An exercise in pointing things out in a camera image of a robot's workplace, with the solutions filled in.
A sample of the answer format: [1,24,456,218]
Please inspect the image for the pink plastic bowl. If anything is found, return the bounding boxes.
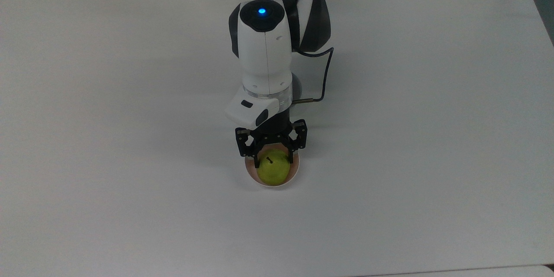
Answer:
[245,151,300,189]

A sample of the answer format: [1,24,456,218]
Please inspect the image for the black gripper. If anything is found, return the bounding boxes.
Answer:
[236,110,308,168]

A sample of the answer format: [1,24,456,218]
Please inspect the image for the green pear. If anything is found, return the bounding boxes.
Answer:
[257,149,291,185]

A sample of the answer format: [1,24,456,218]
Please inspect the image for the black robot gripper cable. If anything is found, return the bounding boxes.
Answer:
[292,0,335,103]

